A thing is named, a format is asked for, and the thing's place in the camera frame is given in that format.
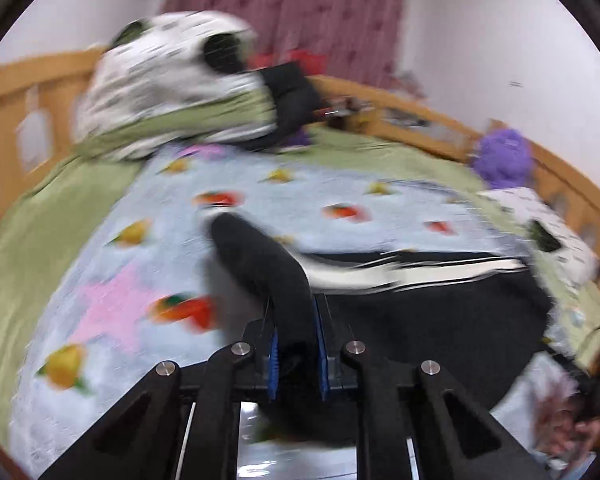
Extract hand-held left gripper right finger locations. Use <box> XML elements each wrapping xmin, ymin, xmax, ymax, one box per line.
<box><xmin>314</xmin><ymin>292</ymin><xmax>551</xmax><ymax>480</ymax></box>

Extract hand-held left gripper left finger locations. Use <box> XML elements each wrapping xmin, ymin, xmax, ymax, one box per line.
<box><xmin>39</xmin><ymin>319</ymin><xmax>281</xmax><ymax>480</ymax></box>

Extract black pants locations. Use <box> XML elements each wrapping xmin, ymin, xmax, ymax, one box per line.
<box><xmin>200</xmin><ymin>212</ymin><xmax>553</xmax><ymax>448</ymax></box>

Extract person's right hand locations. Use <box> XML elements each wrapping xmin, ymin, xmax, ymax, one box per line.
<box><xmin>537</xmin><ymin>390</ymin><xmax>600</xmax><ymax>468</ymax></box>

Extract fruit print tablecloth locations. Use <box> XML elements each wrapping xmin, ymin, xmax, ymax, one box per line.
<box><xmin>7</xmin><ymin>142</ymin><xmax>581</xmax><ymax>480</ymax></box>

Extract white floral pillow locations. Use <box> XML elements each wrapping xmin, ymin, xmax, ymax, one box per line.
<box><xmin>477</xmin><ymin>187</ymin><xmax>600</xmax><ymax>286</ymax></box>

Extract purple cloth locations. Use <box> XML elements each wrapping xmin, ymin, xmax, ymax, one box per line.
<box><xmin>280</xmin><ymin>130</ymin><xmax>311</xmax><ymax>153</ymax></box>

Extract pink cloth piece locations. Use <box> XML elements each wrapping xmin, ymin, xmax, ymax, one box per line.
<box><xmin>180</xmin><ymin>144</ymin><xmax>226</xmax><ymax>159</ymax></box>

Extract purple plush toy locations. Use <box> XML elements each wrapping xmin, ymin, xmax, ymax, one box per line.
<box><xmin>472</xmin><ymin>129</ymin><xmax>533</xmax><ymax>191</ymax></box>

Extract cardboard and paper clutter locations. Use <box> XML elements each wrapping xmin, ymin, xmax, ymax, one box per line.
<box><xmin>325</xmin><ymin>70</ymin><xmax>461</xmax><ymax>136</ymax></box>

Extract black clothing pile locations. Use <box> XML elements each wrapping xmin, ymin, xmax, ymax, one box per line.
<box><xmin>245</xmin><ymin>62</ymin><xmax>331</xmax><ymax>153</ymax></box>

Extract green bed sheet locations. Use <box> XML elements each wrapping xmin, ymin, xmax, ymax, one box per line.
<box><xmin>0</xmin><ymin>125</ymin><xmax>600</xmax><ymax>441</ymax></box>

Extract folded white green floral quilt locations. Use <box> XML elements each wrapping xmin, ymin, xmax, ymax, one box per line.
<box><xmin>75</xmin><ymin>10</ymin><xmax>281</xmax><ymax>161</ymax></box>

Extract red patterned curtain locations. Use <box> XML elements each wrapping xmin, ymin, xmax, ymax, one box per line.
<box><xmin>165</xmin><ymin>0</ymin><xmax>411</xmax><ymax>91</ymax></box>

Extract wooden bed frame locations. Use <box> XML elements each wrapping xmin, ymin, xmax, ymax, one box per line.
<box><xmin>0</xmin><ymin>47</ymin><xmax>600</xmax><ymax>311</ymax></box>

